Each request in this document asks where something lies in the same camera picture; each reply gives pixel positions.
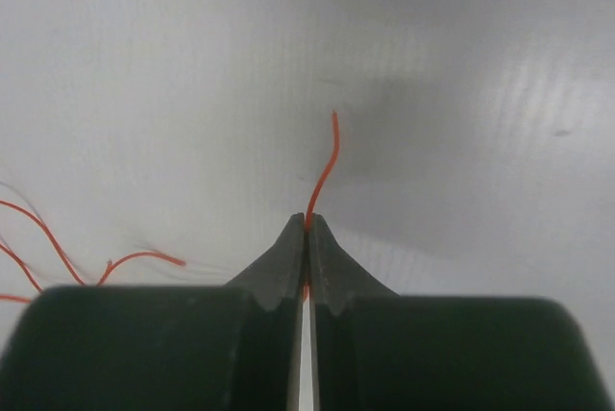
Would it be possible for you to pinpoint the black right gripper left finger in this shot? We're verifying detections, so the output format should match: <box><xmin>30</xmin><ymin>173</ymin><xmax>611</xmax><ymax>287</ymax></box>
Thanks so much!
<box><xmin>1</xmin><ymin>214</ymin><xmax>305</xmax><ymax>410</ymax></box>

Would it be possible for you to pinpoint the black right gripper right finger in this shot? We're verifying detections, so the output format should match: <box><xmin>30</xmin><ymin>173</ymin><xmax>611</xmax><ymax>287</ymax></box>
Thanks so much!
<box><xmin>307</xmin><ymin>215</ymin><xmax>608</xmax><ymax>410</ymax></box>

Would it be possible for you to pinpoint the bundle of wires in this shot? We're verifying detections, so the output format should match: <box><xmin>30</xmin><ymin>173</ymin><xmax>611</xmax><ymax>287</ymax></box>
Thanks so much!
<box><xmin>0</xmin><ymin>110</ymin><xmax>341</xmax><ymax>304</ymax></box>

